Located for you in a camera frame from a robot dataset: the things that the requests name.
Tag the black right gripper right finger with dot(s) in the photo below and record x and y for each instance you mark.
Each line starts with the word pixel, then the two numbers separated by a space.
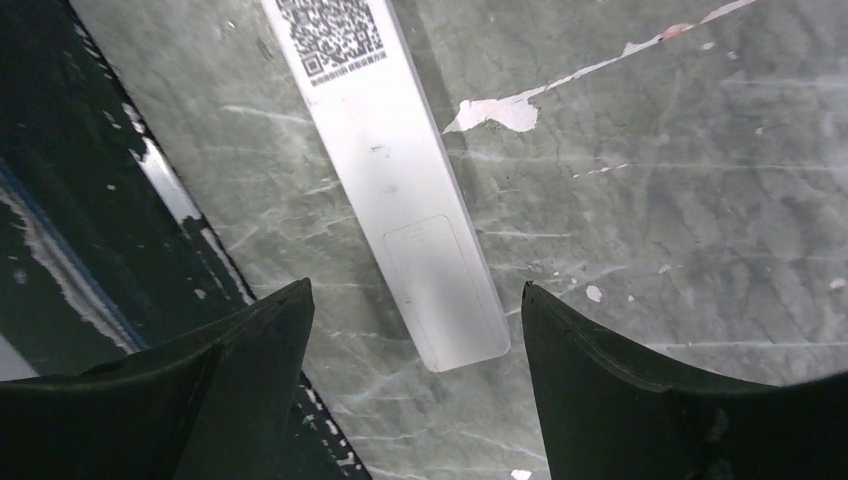
pixel 611 408

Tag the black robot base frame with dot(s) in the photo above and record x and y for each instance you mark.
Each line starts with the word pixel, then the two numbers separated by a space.
pixel 97 262

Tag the white battery cover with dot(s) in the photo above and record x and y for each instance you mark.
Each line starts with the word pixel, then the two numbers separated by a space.
pixel 448 302

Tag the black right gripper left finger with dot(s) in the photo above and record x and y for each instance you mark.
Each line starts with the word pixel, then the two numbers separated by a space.
pixel 213 403

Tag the white remote control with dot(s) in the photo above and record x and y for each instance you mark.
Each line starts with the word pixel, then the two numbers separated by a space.
pixel 354 70

